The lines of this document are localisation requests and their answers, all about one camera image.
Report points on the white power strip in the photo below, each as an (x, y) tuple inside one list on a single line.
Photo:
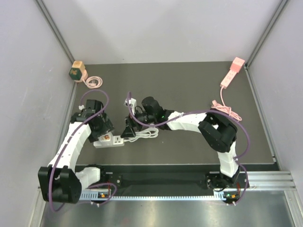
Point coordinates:
[(116, 141)]

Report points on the aluminium frame rail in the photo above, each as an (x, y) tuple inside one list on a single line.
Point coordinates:
[(252, 180)]

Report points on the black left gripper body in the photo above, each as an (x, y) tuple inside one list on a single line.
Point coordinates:
[(102, 127)]

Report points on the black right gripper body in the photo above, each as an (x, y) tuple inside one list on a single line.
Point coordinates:
[(145, 117)]

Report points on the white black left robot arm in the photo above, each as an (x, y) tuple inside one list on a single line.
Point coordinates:
[(59, 182)]

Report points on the white tiger cube plug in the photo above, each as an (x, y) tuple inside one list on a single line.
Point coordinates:
[(105, 138)]

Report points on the pink power strip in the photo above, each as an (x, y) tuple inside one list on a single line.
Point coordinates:
[(227, 79)]

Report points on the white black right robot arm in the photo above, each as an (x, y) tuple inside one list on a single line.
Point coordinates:
[(218, 131)]

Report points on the green wooden hexagon socket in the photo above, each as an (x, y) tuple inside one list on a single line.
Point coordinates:
[(78, 72)]

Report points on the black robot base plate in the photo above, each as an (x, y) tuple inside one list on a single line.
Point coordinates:
[(163, 180)]

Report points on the grey cable duct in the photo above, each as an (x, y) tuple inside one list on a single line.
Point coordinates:
[(89, 195)]

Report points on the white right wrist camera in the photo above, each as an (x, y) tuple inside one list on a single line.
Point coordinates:
[(132, 103)]

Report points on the pink cube adapter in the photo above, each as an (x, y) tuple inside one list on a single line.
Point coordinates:
[(237, 64)]

